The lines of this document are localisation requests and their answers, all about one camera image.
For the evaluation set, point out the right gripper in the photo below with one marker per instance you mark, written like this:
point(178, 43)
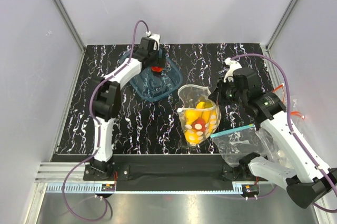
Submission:
point(217, 94)

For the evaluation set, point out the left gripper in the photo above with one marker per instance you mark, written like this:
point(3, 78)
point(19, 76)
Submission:
point(159, 62)

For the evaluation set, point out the red tomato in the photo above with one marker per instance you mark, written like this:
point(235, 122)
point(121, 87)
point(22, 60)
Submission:
point(157, 69)

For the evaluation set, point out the yellow banana bunch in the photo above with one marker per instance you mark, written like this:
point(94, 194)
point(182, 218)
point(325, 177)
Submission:
point(209, 114)

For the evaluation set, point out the white dotted zip bag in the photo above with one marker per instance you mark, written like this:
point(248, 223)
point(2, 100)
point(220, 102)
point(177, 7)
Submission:
point(191, 95)

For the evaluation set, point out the red pepper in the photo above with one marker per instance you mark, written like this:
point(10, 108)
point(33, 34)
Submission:
point(199, 125)

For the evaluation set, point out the yellow lemon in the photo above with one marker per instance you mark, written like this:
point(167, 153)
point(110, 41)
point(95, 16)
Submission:
point(192, 137)

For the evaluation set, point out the small yellow fruit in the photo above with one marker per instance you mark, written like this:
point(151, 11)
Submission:
point(192, 115)

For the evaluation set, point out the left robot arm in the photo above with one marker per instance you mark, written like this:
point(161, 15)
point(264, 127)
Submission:
point(106, 100)

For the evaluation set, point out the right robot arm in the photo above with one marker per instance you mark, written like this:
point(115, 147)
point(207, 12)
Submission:
point(310, 178)

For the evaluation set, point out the teal plastic food container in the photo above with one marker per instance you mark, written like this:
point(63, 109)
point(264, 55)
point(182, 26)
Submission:
point(153, 86)

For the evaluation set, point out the teal zipper clear bag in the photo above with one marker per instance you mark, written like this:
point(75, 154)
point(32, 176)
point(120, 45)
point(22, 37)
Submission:
point(236, 143)

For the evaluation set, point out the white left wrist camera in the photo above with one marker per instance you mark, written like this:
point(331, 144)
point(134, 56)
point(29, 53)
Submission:
point(155, 37)

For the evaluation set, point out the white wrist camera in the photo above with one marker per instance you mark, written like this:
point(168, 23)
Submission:
point(233, 65)
point(155, 37)

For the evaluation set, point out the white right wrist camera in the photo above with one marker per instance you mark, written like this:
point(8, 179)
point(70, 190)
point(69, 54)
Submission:
point(233, 65)

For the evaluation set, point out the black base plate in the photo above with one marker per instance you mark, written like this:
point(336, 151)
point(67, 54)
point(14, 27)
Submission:
point(185, 169)

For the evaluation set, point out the slotted cable duct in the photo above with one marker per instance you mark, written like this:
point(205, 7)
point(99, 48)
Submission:
point(226, 188)

